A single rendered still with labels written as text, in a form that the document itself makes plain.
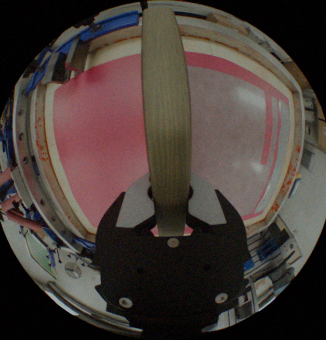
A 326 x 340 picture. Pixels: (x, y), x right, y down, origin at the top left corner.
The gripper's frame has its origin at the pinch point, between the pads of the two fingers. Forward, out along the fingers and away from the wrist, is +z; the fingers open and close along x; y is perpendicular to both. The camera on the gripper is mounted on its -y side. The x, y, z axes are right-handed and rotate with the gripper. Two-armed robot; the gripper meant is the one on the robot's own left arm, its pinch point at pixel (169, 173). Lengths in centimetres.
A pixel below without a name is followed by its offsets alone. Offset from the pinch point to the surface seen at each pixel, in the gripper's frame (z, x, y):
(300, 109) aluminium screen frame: 2.8, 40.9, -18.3
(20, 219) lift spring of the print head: -16, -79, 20
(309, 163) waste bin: 47, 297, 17
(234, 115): 5.2, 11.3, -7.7
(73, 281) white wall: -101, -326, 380
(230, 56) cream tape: 5.6, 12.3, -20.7
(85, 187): 4.3, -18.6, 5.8
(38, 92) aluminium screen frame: 2.0, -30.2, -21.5
